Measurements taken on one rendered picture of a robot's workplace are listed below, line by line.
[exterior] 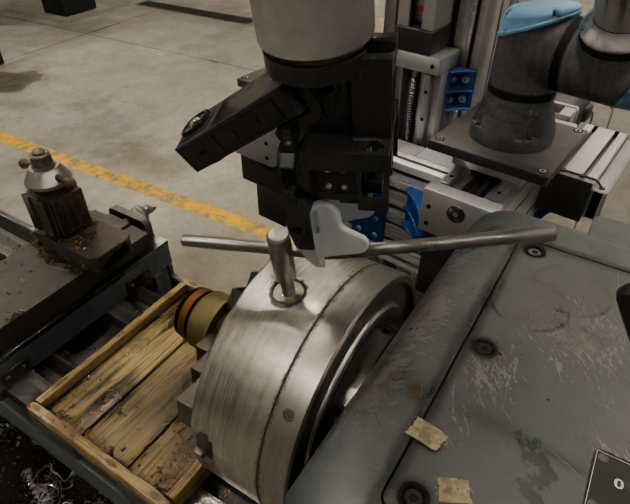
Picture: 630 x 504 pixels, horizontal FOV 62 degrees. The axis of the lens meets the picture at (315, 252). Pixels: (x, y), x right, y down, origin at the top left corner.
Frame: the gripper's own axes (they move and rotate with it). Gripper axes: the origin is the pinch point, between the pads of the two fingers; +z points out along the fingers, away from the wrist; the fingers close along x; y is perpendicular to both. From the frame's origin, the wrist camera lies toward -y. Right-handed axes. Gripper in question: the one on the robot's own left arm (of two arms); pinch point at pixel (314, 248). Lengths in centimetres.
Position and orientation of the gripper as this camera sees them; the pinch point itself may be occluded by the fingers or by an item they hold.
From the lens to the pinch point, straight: 49.0
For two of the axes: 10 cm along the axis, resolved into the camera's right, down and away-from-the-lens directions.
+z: 1.0, 6.7, 7.3
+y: 9.8, 0.8, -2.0
